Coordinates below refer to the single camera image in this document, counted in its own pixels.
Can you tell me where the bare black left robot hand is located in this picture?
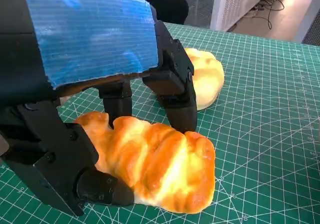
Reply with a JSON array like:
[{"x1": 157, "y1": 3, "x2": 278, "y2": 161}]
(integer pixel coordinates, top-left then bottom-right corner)
[{"x1": 0, "y1": 0, "x2": 198, "y2": 217}]

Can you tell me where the round toy bread bun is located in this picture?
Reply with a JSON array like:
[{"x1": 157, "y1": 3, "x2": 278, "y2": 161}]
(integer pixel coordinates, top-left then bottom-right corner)
[{"x1": 183, "y1": 48, "x2": 225, "y2": 111}]

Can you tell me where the rectangular braided toy bread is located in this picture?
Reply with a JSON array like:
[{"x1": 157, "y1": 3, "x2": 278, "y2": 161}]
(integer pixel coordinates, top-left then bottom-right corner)
[{"x1": 73, "y1": 111, "x2": 216, "y2": 214}]

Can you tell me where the seated person in black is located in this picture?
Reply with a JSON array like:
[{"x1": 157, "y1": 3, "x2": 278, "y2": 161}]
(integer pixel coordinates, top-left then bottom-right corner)
[{"x1": 136, "y1": 0, "x2": 190, "y2": 26}]

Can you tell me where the small white cabinet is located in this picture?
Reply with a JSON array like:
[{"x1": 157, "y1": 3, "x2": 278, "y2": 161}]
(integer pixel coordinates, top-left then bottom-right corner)
[{"x1": 186, "y1": 0, "x2": 287, "y2": 32}]

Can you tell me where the green cutting mat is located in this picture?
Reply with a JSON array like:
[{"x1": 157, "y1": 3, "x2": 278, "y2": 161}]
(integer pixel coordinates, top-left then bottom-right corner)
[{"x1": 0, "y1": 22, "x2": 320, "y2": 224}]

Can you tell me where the white cabinet with mesh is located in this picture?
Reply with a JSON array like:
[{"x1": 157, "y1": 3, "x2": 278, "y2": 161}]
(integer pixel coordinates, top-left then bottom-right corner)
[{"x1": 299, "y1": 18, "x2": 320, "y2": 46}]

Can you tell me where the black tangled cable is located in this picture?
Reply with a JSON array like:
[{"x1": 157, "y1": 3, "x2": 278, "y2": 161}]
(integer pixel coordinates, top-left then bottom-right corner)
[{"x1": 249, "y1": 0, "x2": 286, "y2": 31}]

